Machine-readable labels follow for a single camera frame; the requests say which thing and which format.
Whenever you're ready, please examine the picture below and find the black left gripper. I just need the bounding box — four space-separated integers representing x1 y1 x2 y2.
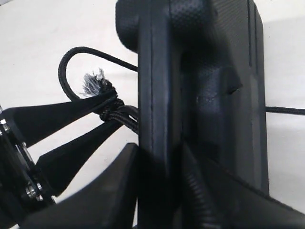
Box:
0 92 122 229

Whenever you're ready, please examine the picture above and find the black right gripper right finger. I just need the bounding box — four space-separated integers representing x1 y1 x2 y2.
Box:
182 145 305 229

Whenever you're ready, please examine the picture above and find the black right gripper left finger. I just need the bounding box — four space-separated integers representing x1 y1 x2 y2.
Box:
21 143 138 229

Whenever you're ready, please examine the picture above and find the black braided rope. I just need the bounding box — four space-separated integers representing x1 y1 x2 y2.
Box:
58 46 305 135

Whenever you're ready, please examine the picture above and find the black plastic carrying case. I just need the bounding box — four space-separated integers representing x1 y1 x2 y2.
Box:
115 0 269 229

